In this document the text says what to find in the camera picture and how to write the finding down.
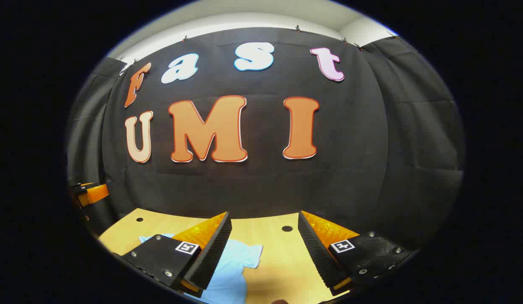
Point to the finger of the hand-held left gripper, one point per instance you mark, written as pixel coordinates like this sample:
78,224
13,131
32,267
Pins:
94,193

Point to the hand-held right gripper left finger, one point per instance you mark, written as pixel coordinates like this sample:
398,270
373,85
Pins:
213,253

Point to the light blue T-shirt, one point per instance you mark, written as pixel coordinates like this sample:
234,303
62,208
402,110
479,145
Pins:
234,266

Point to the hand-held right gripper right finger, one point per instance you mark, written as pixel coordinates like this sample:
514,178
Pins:
318,253

